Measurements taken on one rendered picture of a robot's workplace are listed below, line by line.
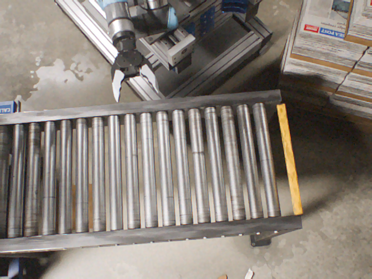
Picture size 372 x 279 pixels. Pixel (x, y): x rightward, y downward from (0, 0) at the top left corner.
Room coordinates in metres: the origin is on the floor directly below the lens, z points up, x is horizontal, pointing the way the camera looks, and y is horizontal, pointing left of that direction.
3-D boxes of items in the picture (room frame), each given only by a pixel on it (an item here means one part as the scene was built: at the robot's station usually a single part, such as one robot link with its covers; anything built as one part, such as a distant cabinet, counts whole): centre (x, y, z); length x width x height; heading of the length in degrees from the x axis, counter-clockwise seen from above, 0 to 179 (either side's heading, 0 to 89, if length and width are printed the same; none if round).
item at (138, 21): (0.76, 0.13, 1.12); 0.11 x 0.08 x 0.11; 98
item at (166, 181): (0.36, 0.08, 0.77); 0.47 x 0.05 x 0.05; 177
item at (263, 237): (0.09, -0.36, 0.34); 0.06 x 0.06 x 0.68; 87
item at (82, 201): (0.37, 0.41, 0.77); 0.47 x 0.05 x 0.05; 177
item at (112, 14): (0.76, 0.15, 1.21); 0.11 x 0.08 x 0.09; 8
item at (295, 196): (0.33, -0.39, 0.81); 0.43 x 0.03 x 0.02; 177
